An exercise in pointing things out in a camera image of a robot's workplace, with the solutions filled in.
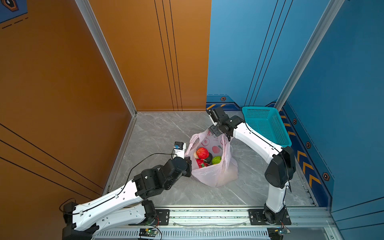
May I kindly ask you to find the left aluminium corner post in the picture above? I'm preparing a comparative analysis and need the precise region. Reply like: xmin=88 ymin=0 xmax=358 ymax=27
xmin=75 ymin=0 xmax=137 ymax=117

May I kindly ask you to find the aluminium corner post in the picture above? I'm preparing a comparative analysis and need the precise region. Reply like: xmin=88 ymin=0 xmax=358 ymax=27
xmin=75 ymin=0 xmax=137 ymax=117
xmin=274 ymin=0 xmax=345 ymax=111

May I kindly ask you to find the green apple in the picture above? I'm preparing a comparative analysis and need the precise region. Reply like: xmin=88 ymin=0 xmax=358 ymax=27
xmin=212 ymin=156 xmax=222 ymax=165

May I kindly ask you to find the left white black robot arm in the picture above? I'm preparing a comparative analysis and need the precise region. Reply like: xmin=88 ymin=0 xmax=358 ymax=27
xmin=62 ymin=157 xmax=192 ymax=240

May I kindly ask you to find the teal plastic mesh basket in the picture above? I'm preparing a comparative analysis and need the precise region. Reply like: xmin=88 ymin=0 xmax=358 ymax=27
xmin=242 ymin=107 xmax=292 ymax=148

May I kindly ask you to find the pink plastic bag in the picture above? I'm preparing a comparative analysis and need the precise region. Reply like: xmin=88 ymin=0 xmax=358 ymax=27
xmin=186 ymin=130 xmax=238 ymax=188

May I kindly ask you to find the left green circuit board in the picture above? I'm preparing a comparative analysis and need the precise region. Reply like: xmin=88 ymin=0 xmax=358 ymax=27
xmin=138 ymin=228 xmax=161 ymax=240

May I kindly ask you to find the red dragon fruit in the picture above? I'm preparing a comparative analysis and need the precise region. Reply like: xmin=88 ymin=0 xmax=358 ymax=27
xmin=194 ymin=148 xmax=210 ymax=160

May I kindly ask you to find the right aluminium corner post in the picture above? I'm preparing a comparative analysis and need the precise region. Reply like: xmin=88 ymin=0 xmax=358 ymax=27
xmin=274 ymin=0 xmax=345 ymax=111

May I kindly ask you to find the aluminium front rail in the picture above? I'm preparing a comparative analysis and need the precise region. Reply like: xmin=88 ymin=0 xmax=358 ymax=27
xmin=95 ymin=206 xmax=343 ymax=240

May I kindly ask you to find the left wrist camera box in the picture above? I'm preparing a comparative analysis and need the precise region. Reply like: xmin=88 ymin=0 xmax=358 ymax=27
xmin=171 ymin=142 xmax=187 ymax=159

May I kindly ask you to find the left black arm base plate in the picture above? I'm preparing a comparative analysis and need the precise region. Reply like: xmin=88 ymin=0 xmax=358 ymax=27
xmin=129 ymin=209 xmax=170 ymax=227

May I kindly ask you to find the right small circuit board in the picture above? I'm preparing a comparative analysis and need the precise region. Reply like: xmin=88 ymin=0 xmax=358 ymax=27
xmin=267 ymin=228 xmax=291 ymax=240

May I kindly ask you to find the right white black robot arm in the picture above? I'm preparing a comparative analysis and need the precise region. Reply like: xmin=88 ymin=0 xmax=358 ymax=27
xmin=207 ymin=107 xmax=296 ymax=225

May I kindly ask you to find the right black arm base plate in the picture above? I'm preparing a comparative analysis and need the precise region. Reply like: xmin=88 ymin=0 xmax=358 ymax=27
xmin=248 ymin=208 xmax=292 ymax=226

